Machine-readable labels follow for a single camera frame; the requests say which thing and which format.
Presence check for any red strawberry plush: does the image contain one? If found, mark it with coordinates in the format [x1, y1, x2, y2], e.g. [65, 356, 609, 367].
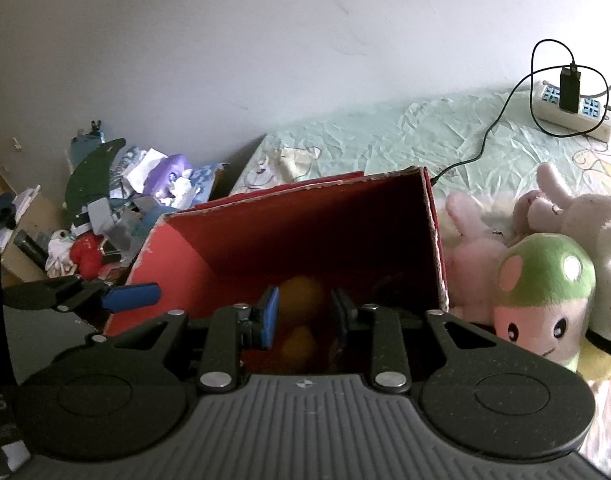
[69, 232, 103, 281]

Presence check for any large red cardboard box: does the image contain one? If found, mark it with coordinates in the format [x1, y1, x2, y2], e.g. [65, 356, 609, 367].
[105, 168, 447, 336]

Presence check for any dark green paper fan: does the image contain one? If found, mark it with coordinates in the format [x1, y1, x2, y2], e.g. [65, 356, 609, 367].
[65, 138, 127, 222]

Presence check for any pink bunny plush toy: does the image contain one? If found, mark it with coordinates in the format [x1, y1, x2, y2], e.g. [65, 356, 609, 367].
[445, 192, 507, 325]

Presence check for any green mushroom plush toy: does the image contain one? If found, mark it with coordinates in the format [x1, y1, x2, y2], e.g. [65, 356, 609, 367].
[492, 233, 596, 372]

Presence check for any light green bed sheet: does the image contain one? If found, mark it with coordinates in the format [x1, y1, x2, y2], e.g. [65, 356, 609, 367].
[232, 91, 611, 211]

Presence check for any yellow plush toy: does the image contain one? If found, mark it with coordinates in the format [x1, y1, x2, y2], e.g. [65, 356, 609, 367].
[578, 330, 611, 382]

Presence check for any white bunny plush toy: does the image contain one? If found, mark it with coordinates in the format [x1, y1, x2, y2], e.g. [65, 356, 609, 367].
[513, 162, 611, 354]

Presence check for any white power strip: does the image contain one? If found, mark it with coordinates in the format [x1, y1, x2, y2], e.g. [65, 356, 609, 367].
[532, 80, 611, 143]

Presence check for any black charger plug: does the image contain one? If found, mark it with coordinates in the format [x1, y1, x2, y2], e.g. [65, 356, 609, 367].
[559, 62, 581, 114]

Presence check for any black charging cable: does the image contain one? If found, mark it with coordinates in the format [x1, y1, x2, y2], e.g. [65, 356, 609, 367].
[430, 0, 611, 187]

